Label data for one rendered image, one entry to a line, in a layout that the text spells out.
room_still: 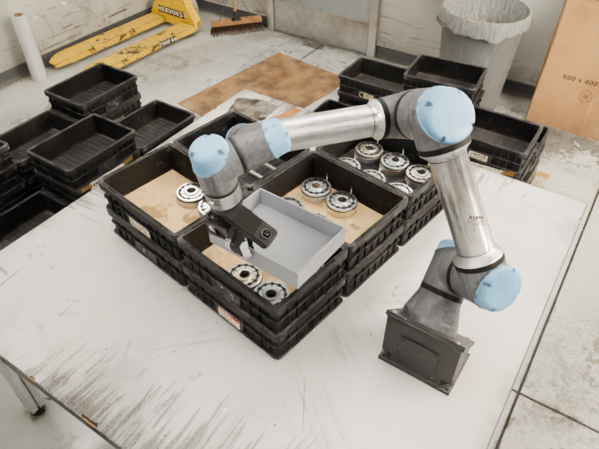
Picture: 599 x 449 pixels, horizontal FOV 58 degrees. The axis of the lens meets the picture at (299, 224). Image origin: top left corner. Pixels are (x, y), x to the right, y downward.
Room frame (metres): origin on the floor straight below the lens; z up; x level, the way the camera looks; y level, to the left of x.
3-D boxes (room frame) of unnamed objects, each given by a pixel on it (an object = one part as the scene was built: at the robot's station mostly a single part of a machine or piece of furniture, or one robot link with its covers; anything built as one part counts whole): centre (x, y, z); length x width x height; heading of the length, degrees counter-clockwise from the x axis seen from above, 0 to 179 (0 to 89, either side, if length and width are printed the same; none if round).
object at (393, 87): (3.01, -0.47, 0.31); 0.40 x 0.30 x 0.34; 57
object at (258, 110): (2.23, 0.22, 0.71); 0.22 x 0.19 x 0.01; 57
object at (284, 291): (0.97, 0.08, 0.86); 0.10 x 0.10 x 0.01
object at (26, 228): (1.79, 1.22, 0.26); 0.40 x 0.30 x 0.23; 147
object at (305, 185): (1.44, -0.06, 0.86); 0.10 x 0.10 x 0.01
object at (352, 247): (1.32, -0.09, 0.92); 0.40 x 0.30 x 0.02; 48
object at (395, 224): (1.32, -0.09, 0.87); 0.40 x 0.30 x 0.11; 48
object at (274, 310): (1.10, 0.11, 0.92); 0.40 x 0.30 x 0.02; 48
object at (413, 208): (1.54, -0.29, 0.87); 0.40 x 0.30 x 0.11; 48
